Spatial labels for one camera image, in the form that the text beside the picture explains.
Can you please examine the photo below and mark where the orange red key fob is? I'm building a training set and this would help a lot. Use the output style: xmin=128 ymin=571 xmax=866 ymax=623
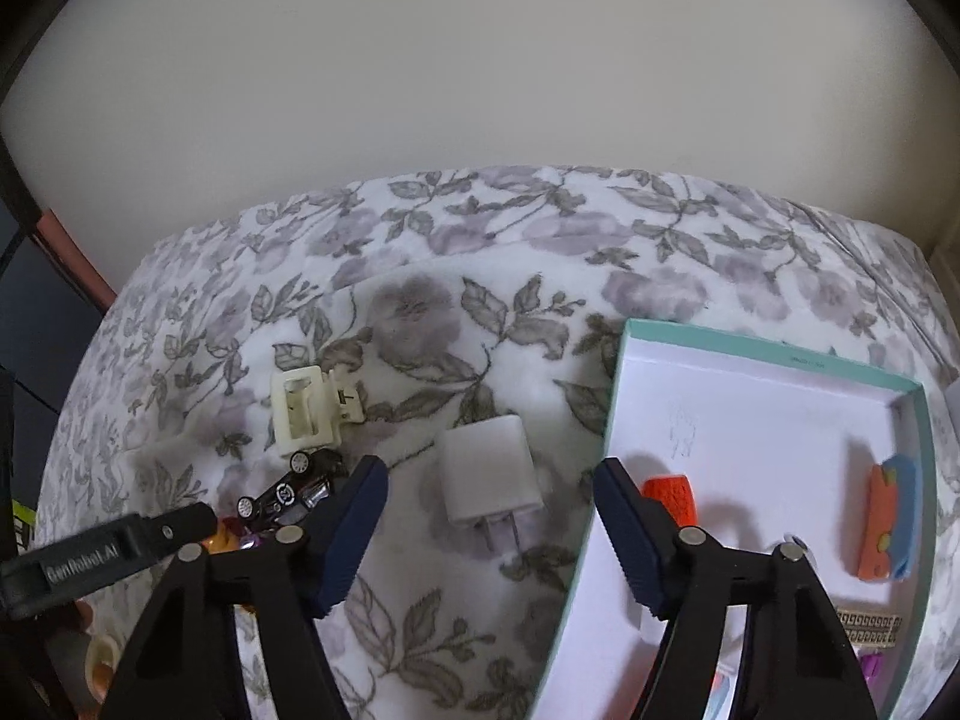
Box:
xmin=641 ymin=474 xmax=700 ymax=527

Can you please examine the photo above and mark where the cream hair claw clip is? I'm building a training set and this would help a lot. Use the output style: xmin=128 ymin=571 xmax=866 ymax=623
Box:
xmin=271 ymin=365 xmax=365 ymax=457

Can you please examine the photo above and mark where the white plug charger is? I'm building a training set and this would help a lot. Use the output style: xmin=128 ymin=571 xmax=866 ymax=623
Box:
xmin=439 ymin=414 xmax=545 ymax=556

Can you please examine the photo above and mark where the dark blue cabinet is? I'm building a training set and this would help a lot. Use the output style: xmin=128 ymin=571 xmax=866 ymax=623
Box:
xmin=0 ymin=225 xmax=106 ymax=413

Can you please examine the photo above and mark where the black toy car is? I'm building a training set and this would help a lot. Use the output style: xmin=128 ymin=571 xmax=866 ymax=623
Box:
xmin=236 ymin=448 xmax=348 ymax=526

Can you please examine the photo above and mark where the floral grey white blanket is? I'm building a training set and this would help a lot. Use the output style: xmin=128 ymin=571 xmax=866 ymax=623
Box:
xmin=34 ymin=165 xmax=960 ymax=720

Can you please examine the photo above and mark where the orange and blue toy block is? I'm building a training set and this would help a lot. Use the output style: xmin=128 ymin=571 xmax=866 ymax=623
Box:
xmin=855 ymin=456 xmax=922 ymax=584

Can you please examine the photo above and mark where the silver patterned metal case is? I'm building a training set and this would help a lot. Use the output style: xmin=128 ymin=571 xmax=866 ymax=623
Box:
xmin=834 ymin=607 xmax=905 ymax=650

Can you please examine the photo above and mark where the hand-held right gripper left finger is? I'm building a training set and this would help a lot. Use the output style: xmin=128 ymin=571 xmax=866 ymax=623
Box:
xmin=97 ymin=454 xmax=391 ymax=720

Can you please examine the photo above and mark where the person's left hand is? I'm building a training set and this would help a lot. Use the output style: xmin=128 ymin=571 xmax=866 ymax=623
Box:
xmin=75 ymin=600 xmax=125 ymax=706

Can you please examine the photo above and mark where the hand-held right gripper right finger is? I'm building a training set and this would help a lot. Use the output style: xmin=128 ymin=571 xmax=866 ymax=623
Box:
xmin=594 ymin=456 xmax=880 ymax=720

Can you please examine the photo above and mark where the red brown board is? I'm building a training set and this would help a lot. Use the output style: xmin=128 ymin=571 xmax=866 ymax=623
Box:
xmin=30 ymin=208 xmax=121 ymax=305

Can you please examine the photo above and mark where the toy dog with pink hat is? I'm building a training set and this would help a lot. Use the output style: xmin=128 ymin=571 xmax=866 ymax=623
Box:
xmin=210 ymin=516 xmax=263 ymax=552

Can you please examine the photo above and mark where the teal box with white inside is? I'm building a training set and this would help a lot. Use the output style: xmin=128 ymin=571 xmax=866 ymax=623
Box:
xmin=529 ymin=319 xmax=938 ymax=720

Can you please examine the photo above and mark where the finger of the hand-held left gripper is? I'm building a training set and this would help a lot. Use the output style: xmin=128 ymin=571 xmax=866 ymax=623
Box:
xmin=141 ymin=504 xmax=220 ymax=565

